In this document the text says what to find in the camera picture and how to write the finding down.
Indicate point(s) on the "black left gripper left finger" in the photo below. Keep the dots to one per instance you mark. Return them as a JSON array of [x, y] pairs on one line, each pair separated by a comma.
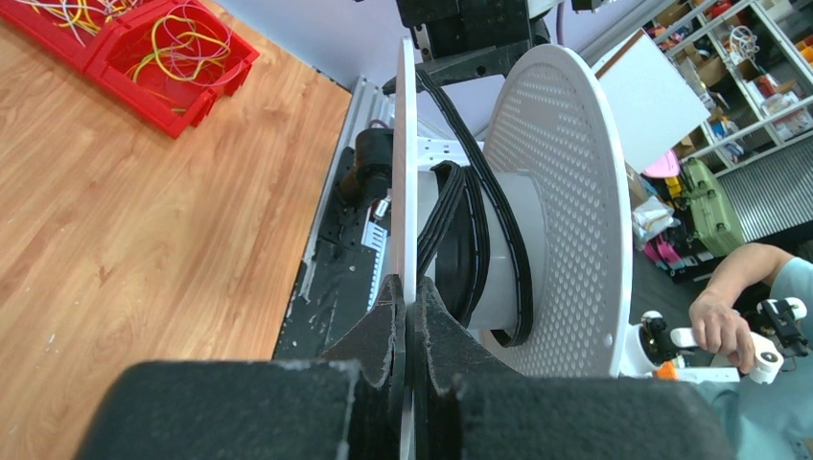
[[343, 404]]

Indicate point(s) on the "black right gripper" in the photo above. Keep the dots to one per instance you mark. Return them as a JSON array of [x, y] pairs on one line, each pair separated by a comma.
[[465, 40]]

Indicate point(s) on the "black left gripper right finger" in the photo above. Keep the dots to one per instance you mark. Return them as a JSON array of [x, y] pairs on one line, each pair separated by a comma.
[[470, 405]]

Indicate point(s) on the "white perforated cable spool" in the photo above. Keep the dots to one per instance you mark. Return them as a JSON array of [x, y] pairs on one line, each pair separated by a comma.
[[553, 142]]

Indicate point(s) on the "person's bare forearm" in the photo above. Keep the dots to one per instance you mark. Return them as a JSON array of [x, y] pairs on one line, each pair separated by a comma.
[[747, 265]]

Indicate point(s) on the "person's bare hand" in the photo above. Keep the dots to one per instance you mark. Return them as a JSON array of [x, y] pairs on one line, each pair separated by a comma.
[[719, 329]]

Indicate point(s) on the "white flat board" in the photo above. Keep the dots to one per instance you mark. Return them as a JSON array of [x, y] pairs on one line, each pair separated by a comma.
[[653, 106]]

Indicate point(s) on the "white storage shelf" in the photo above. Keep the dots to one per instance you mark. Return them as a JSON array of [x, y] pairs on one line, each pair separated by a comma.
[[751, 64]]

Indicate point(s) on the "green suitcase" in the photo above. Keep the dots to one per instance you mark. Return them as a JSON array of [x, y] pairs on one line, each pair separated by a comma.
[[716, 224]]

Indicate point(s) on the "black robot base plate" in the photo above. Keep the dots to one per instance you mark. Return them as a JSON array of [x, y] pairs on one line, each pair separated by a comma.
[[333, 288]]

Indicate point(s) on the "red plastic cable bin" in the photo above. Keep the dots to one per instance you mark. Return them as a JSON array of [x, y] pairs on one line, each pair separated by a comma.
[[169, 61]]

